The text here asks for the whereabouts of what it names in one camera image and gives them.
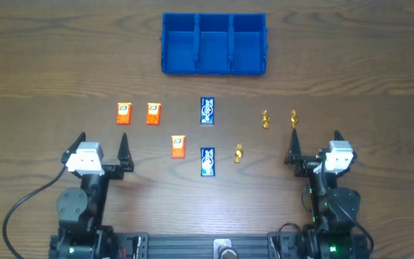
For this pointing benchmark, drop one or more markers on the blue candy pack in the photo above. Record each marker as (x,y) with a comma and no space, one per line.
(207,111)
(207,162)

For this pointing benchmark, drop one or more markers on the orange candy box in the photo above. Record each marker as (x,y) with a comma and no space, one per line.
(153,114)
(124,114)
(178,147)

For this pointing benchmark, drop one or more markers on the mounting rail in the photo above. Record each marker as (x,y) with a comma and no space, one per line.
(185,246)

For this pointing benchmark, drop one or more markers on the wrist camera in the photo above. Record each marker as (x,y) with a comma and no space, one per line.
(338,156)
(86,158)

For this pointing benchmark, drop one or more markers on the gold candy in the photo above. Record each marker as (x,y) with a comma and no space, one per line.
(265,119)
(238,154)
(293,118)

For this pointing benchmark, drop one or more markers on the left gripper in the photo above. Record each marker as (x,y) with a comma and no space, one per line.
(113,172)

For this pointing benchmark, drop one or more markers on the blue tray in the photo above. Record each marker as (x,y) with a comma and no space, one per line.
(212,54)

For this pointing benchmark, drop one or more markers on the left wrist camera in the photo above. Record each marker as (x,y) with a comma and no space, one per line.
(86,158)

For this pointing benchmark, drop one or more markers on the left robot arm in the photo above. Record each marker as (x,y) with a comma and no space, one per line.
(72,206)

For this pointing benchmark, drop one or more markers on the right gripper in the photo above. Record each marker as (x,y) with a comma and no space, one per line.
(307,166)

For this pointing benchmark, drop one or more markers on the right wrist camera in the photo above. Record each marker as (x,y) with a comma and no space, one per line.
(338,156)

